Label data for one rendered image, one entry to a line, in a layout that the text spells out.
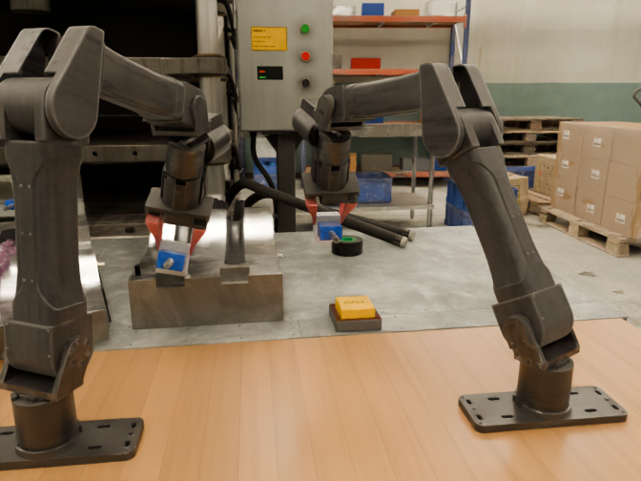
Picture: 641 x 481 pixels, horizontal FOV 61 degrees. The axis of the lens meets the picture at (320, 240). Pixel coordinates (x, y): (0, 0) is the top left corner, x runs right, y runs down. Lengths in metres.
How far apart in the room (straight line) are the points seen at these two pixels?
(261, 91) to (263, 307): 0.95
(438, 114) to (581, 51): 7.73
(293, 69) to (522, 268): 1.22
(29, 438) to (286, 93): 1.32
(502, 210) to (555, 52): 7.60
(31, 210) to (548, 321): 0.59
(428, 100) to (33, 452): 0.63
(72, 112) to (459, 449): 0.56
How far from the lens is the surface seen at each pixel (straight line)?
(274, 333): 0.93
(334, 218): 1.07
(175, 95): 0.79
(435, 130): 0.74
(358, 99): 0.88
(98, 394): 0.82
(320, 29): 1.79
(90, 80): 0.65
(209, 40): 1.64
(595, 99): 8.55
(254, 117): 1.77
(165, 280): 1.00
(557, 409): 0.75
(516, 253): 0.71
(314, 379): 0.80
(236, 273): 0.99
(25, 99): 0.63
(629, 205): 4.64
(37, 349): 0.66
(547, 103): 8.26
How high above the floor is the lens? 1.20
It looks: 15 degrees down
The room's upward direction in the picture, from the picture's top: straight up
